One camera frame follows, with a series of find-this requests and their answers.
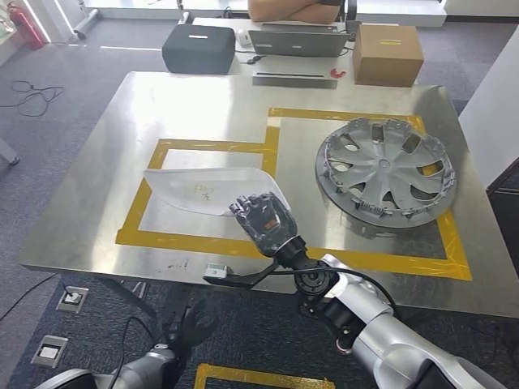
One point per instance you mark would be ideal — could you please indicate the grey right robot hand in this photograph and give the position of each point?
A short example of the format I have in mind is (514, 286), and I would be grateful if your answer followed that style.
(267, 223)

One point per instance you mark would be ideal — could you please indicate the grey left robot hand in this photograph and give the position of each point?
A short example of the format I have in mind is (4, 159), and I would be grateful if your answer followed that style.
(194, 322)

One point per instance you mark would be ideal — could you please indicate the white plastic car part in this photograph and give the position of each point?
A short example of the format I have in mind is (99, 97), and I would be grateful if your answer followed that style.
(194, 190)

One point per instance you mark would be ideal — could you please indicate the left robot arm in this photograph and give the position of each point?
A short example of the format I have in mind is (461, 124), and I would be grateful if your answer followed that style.
(137, 373)

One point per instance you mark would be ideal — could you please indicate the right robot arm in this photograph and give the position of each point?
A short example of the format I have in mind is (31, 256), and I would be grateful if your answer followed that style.
(377, 333)

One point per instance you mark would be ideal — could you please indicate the steel workbench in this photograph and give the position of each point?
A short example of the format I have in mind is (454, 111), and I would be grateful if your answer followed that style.
(202, 107)

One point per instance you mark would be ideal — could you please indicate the flat grey tray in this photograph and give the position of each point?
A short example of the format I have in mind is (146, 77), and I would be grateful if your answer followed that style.
(294, 80)

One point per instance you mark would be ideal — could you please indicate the white desk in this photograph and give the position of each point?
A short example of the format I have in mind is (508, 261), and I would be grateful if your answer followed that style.
(243, 67)

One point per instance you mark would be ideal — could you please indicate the grey wheel cover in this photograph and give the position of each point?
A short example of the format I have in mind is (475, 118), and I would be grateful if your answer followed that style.
(381, 166)

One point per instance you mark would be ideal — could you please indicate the steel floor socket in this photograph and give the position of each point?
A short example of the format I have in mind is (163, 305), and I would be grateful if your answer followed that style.
(49, 352)
(72, 299)

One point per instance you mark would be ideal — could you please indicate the small red item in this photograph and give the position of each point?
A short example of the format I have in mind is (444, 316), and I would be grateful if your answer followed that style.
(338, 74)

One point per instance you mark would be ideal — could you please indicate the grey equipment box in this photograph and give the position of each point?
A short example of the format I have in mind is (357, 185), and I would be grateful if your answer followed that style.
(298, 43)

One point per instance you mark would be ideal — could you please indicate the white computer mouse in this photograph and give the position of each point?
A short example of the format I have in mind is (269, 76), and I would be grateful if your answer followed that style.
(244, 37)

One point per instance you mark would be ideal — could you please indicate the black carry case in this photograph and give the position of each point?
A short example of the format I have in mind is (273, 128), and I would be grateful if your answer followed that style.
(199, 51)

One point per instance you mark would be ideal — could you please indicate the cardboard box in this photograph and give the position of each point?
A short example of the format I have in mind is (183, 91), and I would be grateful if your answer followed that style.
(387, 56)

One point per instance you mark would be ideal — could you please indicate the black office chair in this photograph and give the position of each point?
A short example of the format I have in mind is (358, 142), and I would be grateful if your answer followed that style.
(352, 11)

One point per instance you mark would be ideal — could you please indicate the white partition panel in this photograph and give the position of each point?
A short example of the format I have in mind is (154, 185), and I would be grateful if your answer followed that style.
(490, 118)

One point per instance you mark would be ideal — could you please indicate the grey metal tube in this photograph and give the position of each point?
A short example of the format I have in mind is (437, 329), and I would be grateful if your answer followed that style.
(85, 21)

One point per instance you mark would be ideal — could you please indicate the dark framed cabinet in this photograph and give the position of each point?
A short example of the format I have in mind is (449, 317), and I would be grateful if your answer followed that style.
(507, 215)

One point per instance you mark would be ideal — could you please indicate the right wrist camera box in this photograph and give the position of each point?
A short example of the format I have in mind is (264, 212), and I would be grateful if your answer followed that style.
(218, 271)

